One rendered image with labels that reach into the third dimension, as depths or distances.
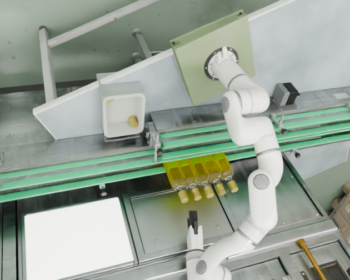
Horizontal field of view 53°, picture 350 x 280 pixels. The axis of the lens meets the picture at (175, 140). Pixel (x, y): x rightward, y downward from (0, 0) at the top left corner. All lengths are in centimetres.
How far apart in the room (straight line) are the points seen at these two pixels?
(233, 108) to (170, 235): 63
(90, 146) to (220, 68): 66
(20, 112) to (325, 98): 166
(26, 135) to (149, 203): 77
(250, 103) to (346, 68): 91
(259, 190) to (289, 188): 75
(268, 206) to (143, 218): 63
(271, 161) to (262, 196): 15
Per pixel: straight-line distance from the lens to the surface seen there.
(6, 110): 217
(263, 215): 116
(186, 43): 139
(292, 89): 183
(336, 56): 196
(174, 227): 157
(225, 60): 144
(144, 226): 156
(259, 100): 127
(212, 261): 121
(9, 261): 159
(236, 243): 123
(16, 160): 160
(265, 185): 116
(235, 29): 145
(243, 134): 120
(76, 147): 160
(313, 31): 176
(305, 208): 186
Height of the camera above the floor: 192
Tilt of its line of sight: 40 degrees down
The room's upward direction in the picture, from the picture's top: 157 degrees clockwise
